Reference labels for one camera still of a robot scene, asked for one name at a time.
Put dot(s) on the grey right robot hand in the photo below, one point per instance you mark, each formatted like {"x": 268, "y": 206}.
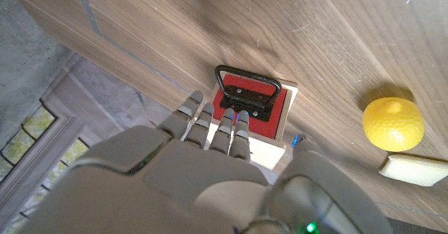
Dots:
{"x": 196, "y": 181}

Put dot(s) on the pale wooden box shell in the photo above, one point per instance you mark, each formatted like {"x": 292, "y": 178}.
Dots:
{"x": 266, "y": 153}

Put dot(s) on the yellow toy lemon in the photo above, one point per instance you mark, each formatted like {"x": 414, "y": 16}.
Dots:
{"x": 393, "y": 125}

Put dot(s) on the pale yellow toy cheese slice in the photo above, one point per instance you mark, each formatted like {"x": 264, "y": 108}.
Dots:
{"x": 413, "y": 171}

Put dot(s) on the printed window backdrop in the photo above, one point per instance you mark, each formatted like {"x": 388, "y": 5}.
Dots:
{"x": 87, "y": 104}

